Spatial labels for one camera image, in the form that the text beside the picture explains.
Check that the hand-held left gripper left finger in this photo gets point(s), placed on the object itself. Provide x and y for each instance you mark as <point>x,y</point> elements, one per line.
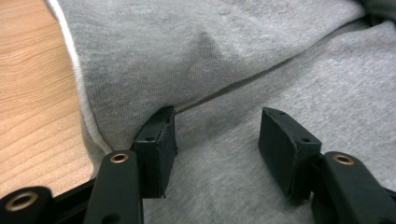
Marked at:
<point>155,152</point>

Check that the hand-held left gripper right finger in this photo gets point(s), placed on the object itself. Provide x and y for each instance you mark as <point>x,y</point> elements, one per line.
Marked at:
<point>285,155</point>

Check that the grey cotton skirt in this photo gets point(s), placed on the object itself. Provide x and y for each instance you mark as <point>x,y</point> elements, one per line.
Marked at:
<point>224,62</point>

